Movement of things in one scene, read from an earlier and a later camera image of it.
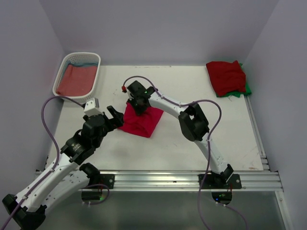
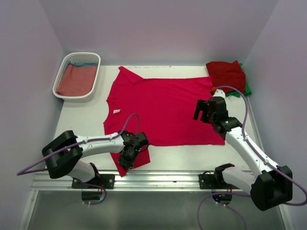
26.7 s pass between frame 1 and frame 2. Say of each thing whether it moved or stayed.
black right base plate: stayed
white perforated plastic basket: stayed
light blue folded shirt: stayed
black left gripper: moved
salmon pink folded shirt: stayed
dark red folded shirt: stayed
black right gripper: moved
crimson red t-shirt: moved
